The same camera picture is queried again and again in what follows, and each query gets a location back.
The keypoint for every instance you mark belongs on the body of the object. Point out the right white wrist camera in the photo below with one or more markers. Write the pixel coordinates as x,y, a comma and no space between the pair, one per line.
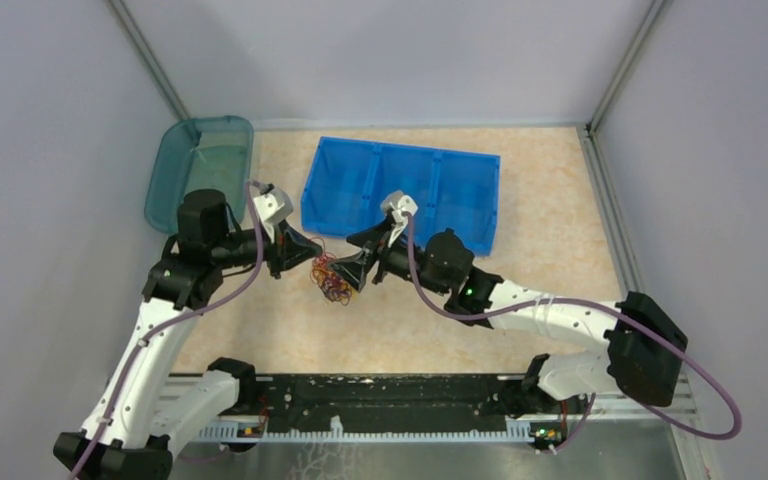
399,206

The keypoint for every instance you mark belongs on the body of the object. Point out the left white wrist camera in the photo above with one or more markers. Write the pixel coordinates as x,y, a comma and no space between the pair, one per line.
273,205

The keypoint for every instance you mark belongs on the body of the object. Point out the aluminium frame rail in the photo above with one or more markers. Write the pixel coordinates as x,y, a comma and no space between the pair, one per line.
357,434

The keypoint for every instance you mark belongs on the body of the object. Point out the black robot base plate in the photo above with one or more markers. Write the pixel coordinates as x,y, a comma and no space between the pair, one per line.
390,404

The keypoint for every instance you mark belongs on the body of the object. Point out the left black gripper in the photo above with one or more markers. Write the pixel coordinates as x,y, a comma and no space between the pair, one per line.
290,249

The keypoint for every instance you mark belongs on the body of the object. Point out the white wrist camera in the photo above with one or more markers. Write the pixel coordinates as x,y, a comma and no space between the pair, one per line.
273,205
399,206

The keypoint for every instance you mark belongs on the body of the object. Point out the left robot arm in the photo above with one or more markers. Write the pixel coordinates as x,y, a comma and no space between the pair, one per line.
127,435

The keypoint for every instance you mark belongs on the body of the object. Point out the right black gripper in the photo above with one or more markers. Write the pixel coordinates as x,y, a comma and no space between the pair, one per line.
374,242

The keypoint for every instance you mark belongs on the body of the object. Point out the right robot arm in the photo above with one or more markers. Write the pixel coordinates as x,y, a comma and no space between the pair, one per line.
628,346

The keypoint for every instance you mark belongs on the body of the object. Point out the teal translucent plastic tray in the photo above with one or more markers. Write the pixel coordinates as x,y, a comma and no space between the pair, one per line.
199,153

